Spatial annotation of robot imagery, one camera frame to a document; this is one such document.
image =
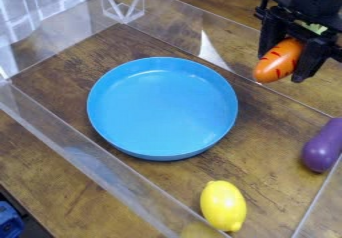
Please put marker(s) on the clear acrylic enclosure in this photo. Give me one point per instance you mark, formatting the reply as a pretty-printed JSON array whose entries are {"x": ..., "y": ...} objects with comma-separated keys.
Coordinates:
[{"x": 87, "y": 191}]

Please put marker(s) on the blue object at corner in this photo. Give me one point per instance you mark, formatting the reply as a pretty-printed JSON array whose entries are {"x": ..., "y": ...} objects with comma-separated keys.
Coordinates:
[{"x": 11, "y": 222}]

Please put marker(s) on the yellow toy lemon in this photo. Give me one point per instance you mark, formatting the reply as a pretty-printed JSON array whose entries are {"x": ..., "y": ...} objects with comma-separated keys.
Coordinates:
[{"x": 223, "y": 206}]

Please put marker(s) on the blue round plate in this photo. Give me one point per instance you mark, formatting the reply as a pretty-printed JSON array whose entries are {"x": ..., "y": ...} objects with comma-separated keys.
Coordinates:
[{"x": 162, "y": 108}]

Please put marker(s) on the purple toy eggplant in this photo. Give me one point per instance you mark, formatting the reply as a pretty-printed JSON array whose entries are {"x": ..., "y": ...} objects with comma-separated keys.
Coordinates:
[{"x": 322, "y": 149}]

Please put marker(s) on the orange toy carrot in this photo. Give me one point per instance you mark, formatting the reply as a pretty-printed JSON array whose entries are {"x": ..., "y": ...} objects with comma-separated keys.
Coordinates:
[{"x": 278, "y": 62}]

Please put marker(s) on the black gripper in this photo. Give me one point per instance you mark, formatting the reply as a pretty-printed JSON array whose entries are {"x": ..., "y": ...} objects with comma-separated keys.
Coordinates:
[{"x": 280, "y": 15}]

